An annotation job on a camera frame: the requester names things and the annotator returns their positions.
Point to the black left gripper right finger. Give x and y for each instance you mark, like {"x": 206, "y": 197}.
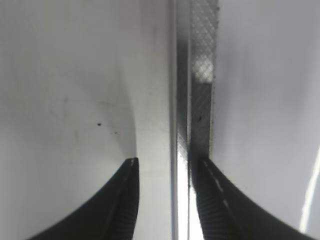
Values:
{"x": 225, "y": 213}

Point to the white board with grey frame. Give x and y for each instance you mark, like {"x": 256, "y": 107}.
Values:
{"x": 86, "y": 84}

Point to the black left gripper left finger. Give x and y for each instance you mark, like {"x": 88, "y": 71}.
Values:
{"x": 111, "y": 214}

